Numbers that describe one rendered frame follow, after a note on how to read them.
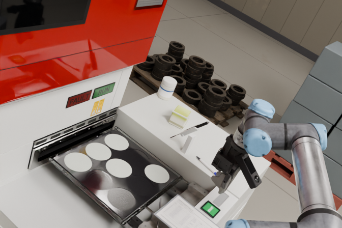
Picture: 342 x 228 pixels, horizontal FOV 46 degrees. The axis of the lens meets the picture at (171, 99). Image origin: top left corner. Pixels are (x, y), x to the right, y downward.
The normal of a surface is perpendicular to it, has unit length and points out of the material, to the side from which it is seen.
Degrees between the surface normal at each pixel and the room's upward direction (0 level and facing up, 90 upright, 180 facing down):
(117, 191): 0
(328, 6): 90
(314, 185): 33
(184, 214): 0
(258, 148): 90
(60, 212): 0
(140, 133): 90
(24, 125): 90
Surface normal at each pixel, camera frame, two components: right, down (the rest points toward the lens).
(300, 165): -0.77, -0.60
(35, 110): 0.77, 0.53
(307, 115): -0.59, 0.22
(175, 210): 0.34, -0.81
